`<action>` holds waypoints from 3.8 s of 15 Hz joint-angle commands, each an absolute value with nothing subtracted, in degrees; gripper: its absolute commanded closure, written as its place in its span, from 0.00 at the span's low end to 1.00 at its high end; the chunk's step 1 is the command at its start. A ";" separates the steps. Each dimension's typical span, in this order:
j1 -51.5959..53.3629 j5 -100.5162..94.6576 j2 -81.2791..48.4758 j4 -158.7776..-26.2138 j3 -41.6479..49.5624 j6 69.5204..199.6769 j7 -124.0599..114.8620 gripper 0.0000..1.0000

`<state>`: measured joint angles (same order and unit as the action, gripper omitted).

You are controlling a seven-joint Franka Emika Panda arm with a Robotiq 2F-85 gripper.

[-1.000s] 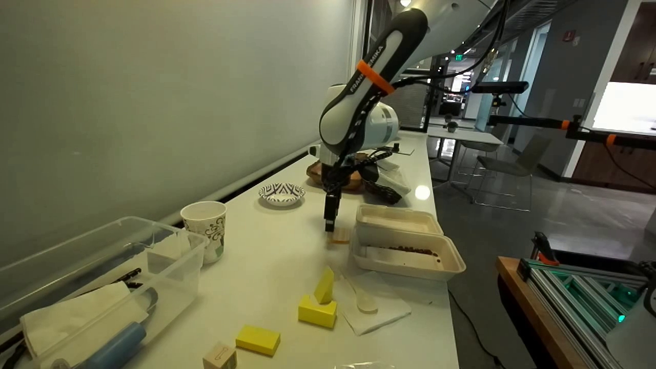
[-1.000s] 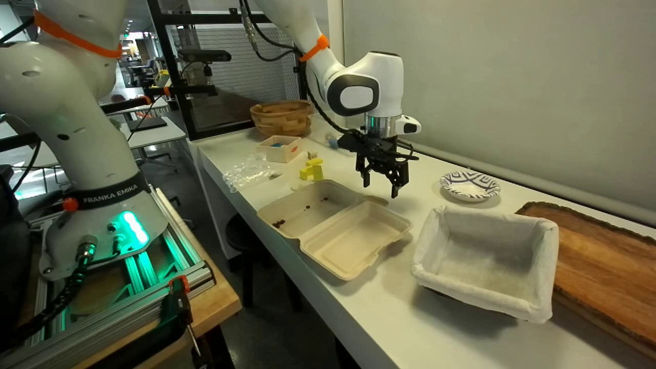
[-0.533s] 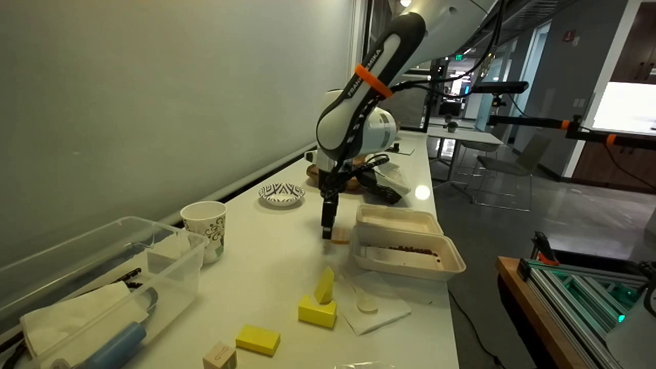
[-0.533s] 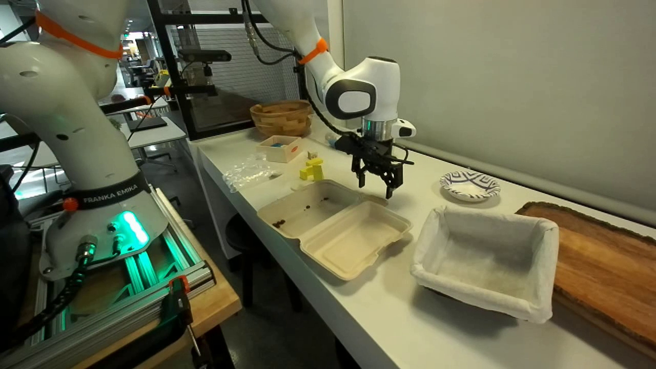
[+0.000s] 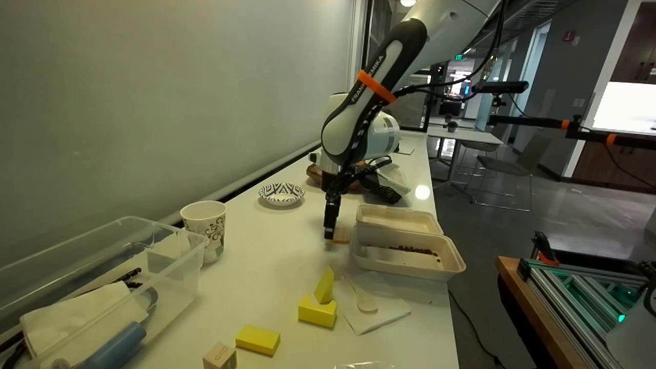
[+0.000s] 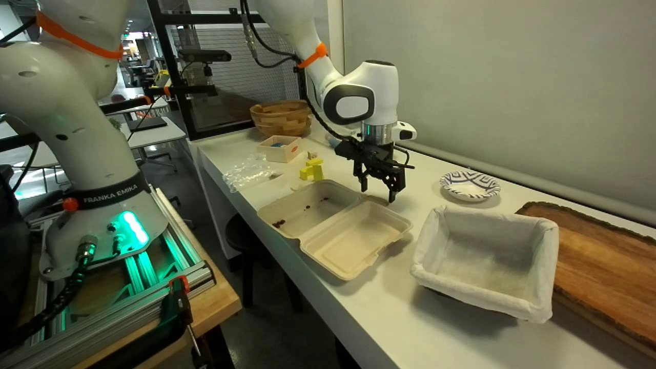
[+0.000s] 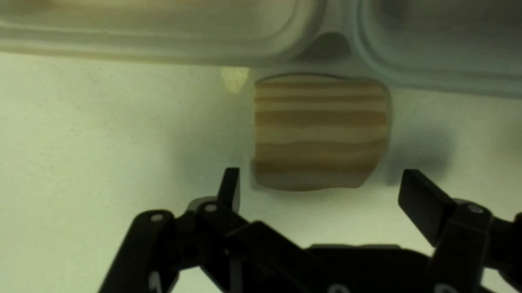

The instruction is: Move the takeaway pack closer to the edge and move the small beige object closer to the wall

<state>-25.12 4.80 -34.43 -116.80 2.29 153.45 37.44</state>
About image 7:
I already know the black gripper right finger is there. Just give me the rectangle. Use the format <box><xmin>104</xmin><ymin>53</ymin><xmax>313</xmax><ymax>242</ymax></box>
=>
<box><xmin>396</xmin><ymin>167</ymin><xmax>522</xmax><ymax>293</ymax></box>

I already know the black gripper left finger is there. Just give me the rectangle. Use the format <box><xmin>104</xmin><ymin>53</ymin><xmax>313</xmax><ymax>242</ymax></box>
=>
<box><xmin>96</xmin><ymin>164</ymin><xmax>328</xmax><ymax>293</ymax></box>

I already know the small beige wooden block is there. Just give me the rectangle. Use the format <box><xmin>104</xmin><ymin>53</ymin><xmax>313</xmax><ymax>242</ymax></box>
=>
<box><xmin>253</xmin><ymin>73</ymin><xmax>392</xmax><ymax>192</ymax></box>

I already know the beige takeaway clamshell pack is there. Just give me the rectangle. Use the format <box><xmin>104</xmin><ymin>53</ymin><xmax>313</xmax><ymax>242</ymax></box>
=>
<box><xmin>0</xmin><ymin>0</ymin><xmax>522</xmax><ymax>101</ymax></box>

